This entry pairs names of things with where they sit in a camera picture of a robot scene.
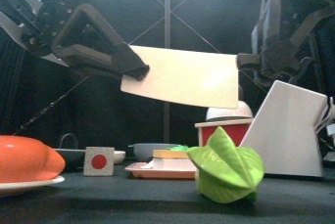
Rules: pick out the green toy starfruit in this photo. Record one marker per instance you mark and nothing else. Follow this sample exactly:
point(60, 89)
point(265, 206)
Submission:
point(227, 169)

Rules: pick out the white knife block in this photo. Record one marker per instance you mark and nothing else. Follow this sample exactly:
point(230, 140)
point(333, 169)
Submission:
point(289, 130)

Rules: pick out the red box with wooden top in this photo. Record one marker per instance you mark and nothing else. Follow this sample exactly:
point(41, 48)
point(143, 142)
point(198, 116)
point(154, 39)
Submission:
point(221, 135)

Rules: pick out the small white bowl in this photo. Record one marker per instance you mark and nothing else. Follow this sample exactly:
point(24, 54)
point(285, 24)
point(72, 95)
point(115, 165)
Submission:
point(120, 156)

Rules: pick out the dark bowl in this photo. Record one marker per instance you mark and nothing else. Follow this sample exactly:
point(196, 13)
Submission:
point(70, 157)

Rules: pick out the grey pot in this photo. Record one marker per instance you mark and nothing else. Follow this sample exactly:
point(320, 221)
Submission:
point(151, 151)

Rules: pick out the white cube with red dot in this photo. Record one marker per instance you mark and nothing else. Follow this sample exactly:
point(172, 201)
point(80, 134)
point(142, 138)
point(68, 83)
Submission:
point(100, 161)

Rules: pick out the green toy leaf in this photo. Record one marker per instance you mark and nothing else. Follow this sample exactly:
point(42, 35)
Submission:
point(182, 148)

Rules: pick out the yellow sponge block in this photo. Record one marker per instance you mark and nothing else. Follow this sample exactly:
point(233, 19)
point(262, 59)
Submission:
point(171, 154)

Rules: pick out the orange toy fruit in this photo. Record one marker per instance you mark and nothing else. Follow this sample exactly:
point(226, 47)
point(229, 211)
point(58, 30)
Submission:
point(26, 159)

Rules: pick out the white plate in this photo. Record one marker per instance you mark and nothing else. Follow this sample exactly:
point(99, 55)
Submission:
point(26, 187)

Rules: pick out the grey vertical frame pole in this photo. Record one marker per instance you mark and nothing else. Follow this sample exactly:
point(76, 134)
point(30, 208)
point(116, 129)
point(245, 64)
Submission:
point(167, 12)

